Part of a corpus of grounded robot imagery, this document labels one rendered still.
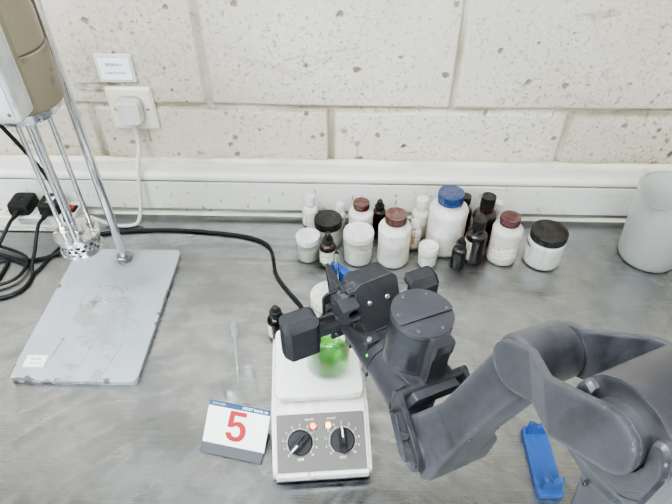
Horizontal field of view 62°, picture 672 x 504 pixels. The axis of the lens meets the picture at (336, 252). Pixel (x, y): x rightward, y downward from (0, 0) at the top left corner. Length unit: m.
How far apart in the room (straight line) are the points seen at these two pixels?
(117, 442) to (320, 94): 0.66
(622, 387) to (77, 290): 0.94
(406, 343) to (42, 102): 0.53
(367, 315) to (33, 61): 0.49
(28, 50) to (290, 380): 0.52
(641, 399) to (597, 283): 0.83
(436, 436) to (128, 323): 0.64
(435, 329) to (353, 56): 0.64
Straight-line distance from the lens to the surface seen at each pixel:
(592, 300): 1.09
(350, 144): 1.11
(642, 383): 0.31
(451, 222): 1.03
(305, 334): 0.59
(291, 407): 0.78
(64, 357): 1.00
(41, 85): 0.79
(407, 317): 0.49
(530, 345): 0.37
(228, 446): 0.84
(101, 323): 1.02
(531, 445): 0.86
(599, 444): 0.32
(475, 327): 0.98
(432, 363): 0.50
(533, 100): 1.12
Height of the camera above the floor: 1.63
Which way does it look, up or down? 42 degrees down
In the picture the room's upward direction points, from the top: straight up
